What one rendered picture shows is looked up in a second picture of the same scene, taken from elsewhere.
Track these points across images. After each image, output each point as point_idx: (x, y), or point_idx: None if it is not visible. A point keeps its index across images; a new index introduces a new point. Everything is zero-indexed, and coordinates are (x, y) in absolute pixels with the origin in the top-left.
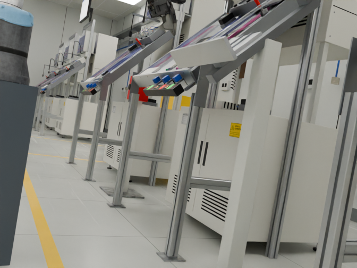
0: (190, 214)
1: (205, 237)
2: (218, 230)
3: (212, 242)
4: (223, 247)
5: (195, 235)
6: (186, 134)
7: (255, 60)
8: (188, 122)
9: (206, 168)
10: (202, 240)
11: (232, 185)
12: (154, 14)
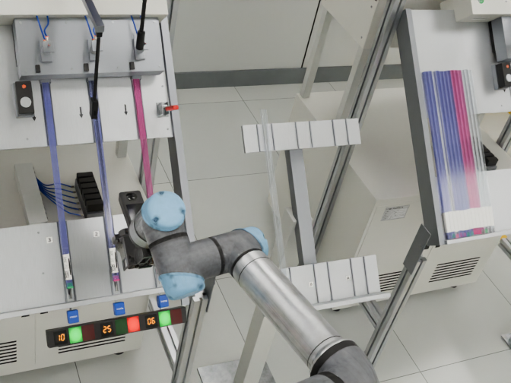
0: (28, 369)
1: (72, 368)
2: (112, 352)
3: (92, 365)
4: (251, 375)
5: (69, 381)
6: (190, 339)
7: (293, 239)
8: (193, 328)
9: (55, 313)
10: (87, 376)
11: (261, 335)
12: (147, 267)
